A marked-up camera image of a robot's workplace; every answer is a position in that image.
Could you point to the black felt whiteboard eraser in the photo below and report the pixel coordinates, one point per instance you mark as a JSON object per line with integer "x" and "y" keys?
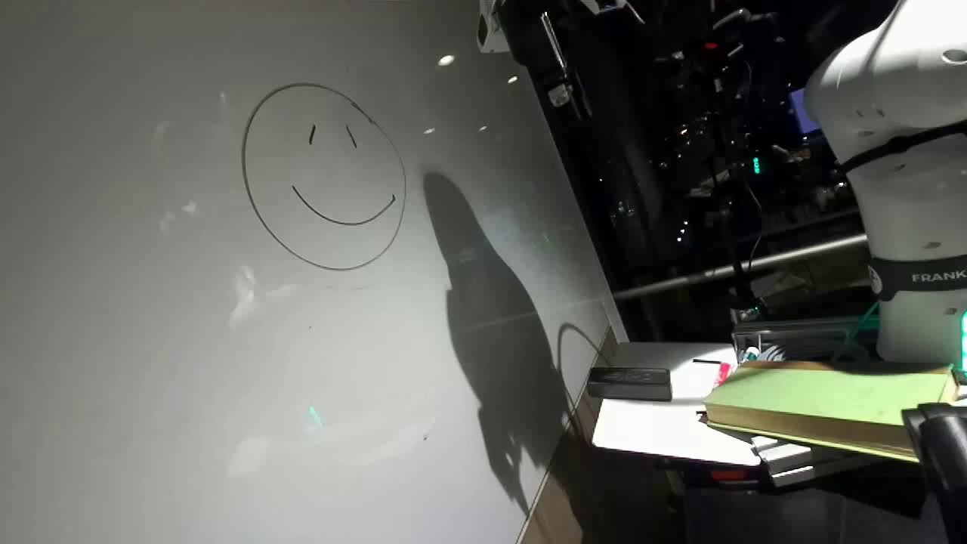
{"x": 629, "y": 386}

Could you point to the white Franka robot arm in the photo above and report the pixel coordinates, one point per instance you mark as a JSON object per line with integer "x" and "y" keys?
{"x": 907, "y": 90}

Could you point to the white side table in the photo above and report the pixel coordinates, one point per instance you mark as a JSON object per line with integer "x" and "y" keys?
{"x": 654, "y": 432}

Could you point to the metal handrail bar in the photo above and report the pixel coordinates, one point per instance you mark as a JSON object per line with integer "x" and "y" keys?
{"x": 744, "y": 264}

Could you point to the grey flat box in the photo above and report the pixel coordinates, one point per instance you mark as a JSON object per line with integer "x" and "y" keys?
{"x": 795, "y": 332}

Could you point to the small blue screen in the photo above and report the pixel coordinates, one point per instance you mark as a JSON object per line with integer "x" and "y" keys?
{"x": 803, "y": 114}

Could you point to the green hardcover book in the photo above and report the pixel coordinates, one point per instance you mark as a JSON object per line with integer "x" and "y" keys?
{"x": 827, "y": 397}

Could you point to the black rounded object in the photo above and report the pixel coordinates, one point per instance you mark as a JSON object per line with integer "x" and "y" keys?
{"x": 941, "y": 464}

